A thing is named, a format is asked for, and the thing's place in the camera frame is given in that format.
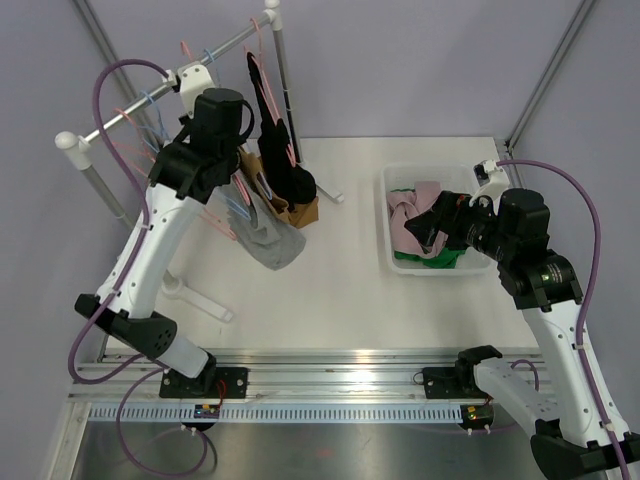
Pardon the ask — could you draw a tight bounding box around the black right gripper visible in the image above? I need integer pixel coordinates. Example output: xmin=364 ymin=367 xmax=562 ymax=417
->
xmin=405 ymin=191 xmax=516 ymax=263

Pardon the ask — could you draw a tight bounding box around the mauve pink tank top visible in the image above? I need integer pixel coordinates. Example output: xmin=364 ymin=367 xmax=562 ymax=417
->
xmin=388 ymin=181 xmax=451 ymax=260

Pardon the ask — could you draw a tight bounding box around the green tank top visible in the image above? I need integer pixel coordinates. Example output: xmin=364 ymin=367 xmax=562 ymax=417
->
xmin=386 ymin=181 xmax=464 ymax=269

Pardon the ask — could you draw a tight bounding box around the brown tank top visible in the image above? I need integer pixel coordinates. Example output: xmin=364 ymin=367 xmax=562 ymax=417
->
xmin=239 ymin=149 xmax=319 ymax=229

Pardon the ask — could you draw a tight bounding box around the grey tank top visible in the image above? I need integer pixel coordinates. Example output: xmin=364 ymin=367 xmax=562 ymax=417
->
xmin=215 ymin=185 xmax=306 ymax=271

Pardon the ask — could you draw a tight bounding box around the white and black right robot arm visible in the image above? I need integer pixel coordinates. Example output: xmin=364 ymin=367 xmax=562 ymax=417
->
xmin=405 ymin=188 xmax=639 ymax=479

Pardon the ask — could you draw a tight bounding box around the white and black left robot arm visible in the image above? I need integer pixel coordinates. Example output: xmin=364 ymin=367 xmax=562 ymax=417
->
xmin=75 ymin=88 xmax=254 ymax=398

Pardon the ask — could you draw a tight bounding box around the black tank top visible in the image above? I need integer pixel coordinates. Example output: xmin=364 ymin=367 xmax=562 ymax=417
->
xmin=245 ymin=49 xmax=318 ymax=206

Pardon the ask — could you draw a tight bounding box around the pink hanger under black top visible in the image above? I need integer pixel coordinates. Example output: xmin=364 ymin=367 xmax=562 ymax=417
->
xmin=244 ymin=18 xmax=284 ymax=160

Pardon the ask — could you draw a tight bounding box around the white plastic basket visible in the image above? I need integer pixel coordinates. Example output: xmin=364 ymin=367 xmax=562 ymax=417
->
xmin=380 ymin=163 xmax=494 ymax=276

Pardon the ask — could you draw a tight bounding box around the metal clothes rack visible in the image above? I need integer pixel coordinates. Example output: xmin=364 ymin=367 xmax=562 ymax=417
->
xmin=53 ymin=0 xmax=347 ymax=324

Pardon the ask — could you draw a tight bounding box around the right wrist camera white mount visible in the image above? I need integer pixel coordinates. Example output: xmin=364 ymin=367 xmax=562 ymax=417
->
xmin=470 ymin=160 xmax=510 ymax=205

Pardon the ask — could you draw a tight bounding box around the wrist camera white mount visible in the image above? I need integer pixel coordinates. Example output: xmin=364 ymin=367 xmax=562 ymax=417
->
xmin=163 ymin=61 xmax=219 ymax=119
xmin=470 ymin=160 xmax=510 ymax=205

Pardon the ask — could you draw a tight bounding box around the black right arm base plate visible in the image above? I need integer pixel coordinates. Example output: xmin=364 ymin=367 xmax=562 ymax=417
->
xmin=412 ymin=367 xmax=489 ymax=401

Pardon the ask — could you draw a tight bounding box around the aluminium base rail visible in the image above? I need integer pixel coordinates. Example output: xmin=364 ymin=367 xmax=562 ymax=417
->
xmin=67 ymin=348 xmax=554 ymax=404

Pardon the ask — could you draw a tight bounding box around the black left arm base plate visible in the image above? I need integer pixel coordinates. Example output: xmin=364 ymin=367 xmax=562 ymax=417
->
xmin=159 ymin=367 xmax=248 ymax=400

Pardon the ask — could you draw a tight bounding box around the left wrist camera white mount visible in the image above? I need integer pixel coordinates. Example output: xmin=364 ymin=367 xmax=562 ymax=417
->
xmin=163 ymin=61 xmax=219 ymax=119

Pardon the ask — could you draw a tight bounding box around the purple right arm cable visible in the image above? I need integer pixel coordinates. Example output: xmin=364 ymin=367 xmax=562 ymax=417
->
xmin=494 ymin=158 xmax=631 ymax=480

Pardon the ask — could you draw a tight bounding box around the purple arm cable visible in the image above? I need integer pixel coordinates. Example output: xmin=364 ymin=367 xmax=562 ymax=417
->
xmin=494 ymin=158 xmax=631 ymax=480
xmin=67 ymin=58 xmax=171 ymax=385

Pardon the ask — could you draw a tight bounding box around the purple floor cable left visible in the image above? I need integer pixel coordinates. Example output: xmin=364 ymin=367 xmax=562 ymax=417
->
xmin=115 ymin=369 xmax=219 ymax=476

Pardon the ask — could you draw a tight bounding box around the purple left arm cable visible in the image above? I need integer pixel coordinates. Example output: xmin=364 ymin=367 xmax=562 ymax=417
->
xmin=67 ymin=58 xmax=171 ymax=385

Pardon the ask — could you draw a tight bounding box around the white slotted cable duct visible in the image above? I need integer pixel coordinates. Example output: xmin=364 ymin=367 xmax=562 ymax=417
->
xmin=89 ymin=402 xmax=462 ymax=424

